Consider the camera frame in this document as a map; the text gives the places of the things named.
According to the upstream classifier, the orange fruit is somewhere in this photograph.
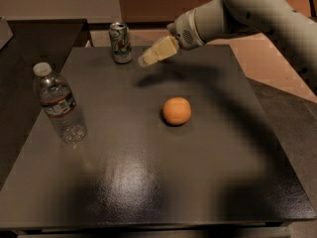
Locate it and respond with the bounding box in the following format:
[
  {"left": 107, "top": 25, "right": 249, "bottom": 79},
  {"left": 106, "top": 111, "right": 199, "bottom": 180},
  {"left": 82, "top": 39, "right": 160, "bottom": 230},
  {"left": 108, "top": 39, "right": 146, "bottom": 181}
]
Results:
[{"left": 162, "top": 97, "right": 191, "bottom": 126}]

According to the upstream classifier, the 7up soda can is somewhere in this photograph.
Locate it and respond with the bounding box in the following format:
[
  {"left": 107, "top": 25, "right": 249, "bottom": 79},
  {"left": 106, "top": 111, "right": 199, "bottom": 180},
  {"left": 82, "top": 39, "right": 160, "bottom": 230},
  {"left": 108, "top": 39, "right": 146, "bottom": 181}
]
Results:
[{"left": 109, "top": 22, "right": 133, "bottom": 63}]

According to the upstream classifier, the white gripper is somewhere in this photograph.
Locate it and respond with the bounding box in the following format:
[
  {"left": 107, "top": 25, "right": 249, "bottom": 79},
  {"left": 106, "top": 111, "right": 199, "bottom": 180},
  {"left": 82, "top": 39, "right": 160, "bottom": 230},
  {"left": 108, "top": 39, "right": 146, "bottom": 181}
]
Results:
[{"left": 138, "top": 9, "right": 205, "bottom": 67}]

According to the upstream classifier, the clear plastic water bottle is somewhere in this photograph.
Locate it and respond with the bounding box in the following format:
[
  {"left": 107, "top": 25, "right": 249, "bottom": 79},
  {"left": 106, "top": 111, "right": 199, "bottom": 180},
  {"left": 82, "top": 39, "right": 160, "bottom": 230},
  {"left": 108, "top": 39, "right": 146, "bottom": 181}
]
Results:
[{"left": 33, "top": 62, "right": 87, "bottom": 145}]

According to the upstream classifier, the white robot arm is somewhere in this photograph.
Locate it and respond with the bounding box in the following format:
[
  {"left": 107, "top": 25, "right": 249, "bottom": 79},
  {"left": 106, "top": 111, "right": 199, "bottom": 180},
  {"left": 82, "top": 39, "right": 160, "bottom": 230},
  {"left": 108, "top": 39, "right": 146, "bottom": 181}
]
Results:
[{"left": 139, "top": 0, "right": 317, "bottom": 92}]

